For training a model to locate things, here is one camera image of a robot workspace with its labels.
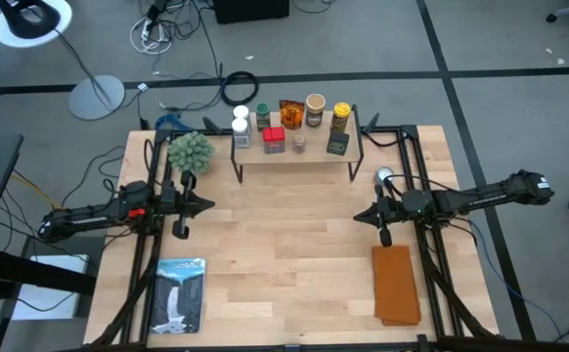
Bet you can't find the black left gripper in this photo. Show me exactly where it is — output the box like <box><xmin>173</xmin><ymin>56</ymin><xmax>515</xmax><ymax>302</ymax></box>
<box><xmin>159</xmin><ymin>169</ymin><xmax>216</xmax><ymax>241</ymax></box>

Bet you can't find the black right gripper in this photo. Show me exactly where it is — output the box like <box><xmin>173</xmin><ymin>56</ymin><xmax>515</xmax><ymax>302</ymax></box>
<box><xmin>353</xmin><ymin>183</ymin><xmax>406</xmax><ymax>249</ymax></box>

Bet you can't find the small black box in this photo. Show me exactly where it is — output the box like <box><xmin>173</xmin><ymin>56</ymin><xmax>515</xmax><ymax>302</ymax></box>
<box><xmin>326</xmin><ymin>130</ymin><xmax>351</xmax><ymax>156</ymax></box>

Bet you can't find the red smoked paprika tin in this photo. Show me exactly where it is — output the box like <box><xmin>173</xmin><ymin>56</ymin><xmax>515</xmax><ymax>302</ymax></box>
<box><xmin>261</xmin><ymin>126</ymin><xmax>286</xmax><ymax>155</ymax></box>

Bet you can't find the yellow-lid spice jar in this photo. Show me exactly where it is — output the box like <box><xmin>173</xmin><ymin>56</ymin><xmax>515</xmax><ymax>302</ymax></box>
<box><xmin>329</xmin><ymin>101</ymin><xmax>352</xmax><ymax>133</ymax></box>

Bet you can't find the green-lid spice jar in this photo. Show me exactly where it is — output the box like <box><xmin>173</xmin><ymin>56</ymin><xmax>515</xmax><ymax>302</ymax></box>
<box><xmin>255</xmin><ymin>102</ymin><xmax>272</xmax><ymax>132</ymax></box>

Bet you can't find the tan-lid black-label spice jar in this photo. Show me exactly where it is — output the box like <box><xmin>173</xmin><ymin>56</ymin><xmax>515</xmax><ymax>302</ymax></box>
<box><xmin>304</xmin><ymin>93</ymin><xmax>327</xmax><ymax>129</ymax></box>

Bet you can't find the brown spice pouch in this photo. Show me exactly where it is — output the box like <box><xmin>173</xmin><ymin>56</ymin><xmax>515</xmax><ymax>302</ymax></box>
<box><xmin>278</xmin><ymin>99</ymin><xmax>306</xmax><ymax>131</ymax></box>

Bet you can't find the wooden shelf with black legs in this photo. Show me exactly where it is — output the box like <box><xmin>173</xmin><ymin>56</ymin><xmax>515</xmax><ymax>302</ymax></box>
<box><xmin>229</xmin><ymin>103</ymin><xmax>365</xmax><ymax>183</ymax></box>

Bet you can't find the small round candle tin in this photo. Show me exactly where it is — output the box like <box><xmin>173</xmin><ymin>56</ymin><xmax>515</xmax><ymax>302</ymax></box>
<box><xmin>374</xmin><ymin>165</ymin><xmax>396</xmax><ymax>188</ymax></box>

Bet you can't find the potted green succulent plant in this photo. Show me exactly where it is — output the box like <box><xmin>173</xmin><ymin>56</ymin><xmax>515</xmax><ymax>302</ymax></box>
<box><xmin>166</xmin><ymin>130</ymin><xmax>216</xmax><ymax>173</ymax></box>

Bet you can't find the folded orange cloth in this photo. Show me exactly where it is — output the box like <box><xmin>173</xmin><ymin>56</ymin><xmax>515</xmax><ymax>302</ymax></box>
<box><xmin>372</xmin><ymin>244</ymin><xmax>422</xmax><ymax>328</ymax></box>

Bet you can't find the Yellowstone picture book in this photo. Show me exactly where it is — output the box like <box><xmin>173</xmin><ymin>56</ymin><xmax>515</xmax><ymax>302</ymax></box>
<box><xmin>148</xmin><ymin>257</ymin><xmax>207</xmax><ymax>335</ymax></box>

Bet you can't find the grey round lamp base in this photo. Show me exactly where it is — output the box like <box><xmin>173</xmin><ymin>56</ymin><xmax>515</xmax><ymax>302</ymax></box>
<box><xmin>67</xmin><ymin>73</ymin><xmax>126</xmax><ymax>121</ymax></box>

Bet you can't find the white box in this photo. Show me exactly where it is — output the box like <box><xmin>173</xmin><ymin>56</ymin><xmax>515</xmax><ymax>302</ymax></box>
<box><xmin>10</xmin><ymin>253</ymin><xmax>90</xmax><ymax>322</ymax></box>

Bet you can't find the black equipment box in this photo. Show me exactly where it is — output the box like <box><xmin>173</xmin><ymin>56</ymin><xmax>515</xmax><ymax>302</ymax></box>
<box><xmin>213</xmin><ymin>0</ymin><xmax>290</xmax><ymax>24</ymax></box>

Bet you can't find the black aluminium rig frame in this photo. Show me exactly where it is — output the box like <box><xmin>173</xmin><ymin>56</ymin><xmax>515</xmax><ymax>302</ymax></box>
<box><xmin>83</xmin><ymin>124</ymin><xmax>508</xmax><ymax>352</ymax></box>

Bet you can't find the bundled blue cable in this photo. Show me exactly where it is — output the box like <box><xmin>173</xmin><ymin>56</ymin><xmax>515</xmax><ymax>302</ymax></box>
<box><xmin>154</xmin><ymin>112</ymin><xmax>193</xmax><ymax>132</ymax></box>

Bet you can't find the coiled black cable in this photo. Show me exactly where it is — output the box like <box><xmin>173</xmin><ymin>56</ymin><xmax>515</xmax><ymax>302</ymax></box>
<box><xmin>220</xmin><ymin>70</ymin><xmax>260</xmax><ymax>108</ymax></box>

